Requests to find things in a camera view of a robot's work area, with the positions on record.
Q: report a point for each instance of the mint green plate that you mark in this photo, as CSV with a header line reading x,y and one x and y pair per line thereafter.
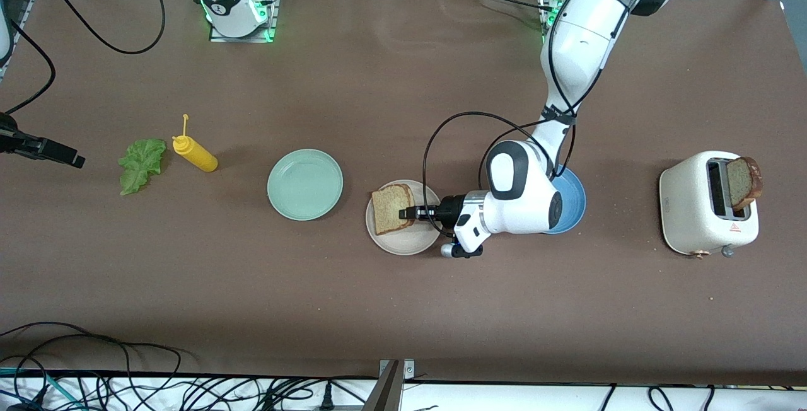
x,y
305,184

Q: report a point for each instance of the green lettuce leaf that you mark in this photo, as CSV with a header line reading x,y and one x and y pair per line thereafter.
x,y
142,162

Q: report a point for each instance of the brown bread slice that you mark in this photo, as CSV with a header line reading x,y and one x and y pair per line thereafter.
x,y
388,209
744,181

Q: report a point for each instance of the yellow squeeze bottle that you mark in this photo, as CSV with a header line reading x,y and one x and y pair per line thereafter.
x,y
198,157

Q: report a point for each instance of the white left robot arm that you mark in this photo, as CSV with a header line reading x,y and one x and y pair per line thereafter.
x,y
586,26

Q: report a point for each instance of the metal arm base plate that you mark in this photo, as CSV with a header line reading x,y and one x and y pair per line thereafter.
x,y
220,38

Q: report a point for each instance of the beige plate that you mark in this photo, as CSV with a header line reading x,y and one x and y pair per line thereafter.
x,y
403,244

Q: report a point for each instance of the metal corner bracket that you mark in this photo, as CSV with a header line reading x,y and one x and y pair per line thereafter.
x,y
408,370

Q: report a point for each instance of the black power plug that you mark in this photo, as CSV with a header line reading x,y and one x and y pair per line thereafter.
x,y
326,399

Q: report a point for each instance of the blue plate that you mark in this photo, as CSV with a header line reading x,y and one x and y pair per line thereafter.
x,y
574,203

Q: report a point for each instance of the white toaster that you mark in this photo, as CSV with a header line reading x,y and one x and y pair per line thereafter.
x,y
687,209

